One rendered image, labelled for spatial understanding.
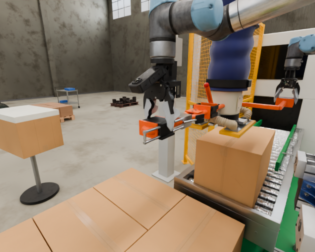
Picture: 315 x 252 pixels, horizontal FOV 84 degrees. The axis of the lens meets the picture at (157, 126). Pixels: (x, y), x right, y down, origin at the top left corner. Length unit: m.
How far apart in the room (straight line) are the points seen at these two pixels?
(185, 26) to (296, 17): 9.87
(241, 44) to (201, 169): 0.81
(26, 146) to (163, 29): 1.77
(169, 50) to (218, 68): 0.50
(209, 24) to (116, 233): 1.05
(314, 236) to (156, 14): 0.68
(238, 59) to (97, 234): 1.16
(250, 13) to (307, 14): 9.77
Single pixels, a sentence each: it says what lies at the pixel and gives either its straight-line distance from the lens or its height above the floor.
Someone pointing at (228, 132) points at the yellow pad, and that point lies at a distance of 0.93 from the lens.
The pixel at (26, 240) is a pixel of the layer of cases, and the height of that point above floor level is 0.54.
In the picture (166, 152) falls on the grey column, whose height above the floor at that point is 0.39.
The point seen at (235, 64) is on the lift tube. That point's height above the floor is 1.42.
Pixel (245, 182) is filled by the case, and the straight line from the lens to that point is 1.24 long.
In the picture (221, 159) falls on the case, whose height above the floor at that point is 0.86.
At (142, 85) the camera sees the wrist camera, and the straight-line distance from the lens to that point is 0.46.
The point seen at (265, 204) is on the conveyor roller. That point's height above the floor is 0.54.
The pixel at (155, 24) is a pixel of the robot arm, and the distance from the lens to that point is 0.53.
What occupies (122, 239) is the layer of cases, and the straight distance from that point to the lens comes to 1.12.
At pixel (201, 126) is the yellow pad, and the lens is 0.99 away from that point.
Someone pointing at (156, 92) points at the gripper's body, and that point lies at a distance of 0.53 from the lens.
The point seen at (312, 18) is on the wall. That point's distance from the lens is 10.29.
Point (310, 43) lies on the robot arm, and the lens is 1.10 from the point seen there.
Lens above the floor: 1.38
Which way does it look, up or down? 16 degrees down
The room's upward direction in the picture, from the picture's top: straight up
